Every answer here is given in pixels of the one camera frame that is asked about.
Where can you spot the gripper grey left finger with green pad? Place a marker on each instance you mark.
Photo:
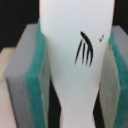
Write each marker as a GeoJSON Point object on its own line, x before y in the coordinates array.
{"type": "Point", "coordinates": [28, 79]}

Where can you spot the gripper grey right finger with green pad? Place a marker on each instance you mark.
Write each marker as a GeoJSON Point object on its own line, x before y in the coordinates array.
{"type": "Point", "coordinates": [113, 92]}

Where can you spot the white toy fish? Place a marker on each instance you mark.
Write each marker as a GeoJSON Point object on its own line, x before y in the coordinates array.
{"type": "Point", "coordinates": [77, 34]}

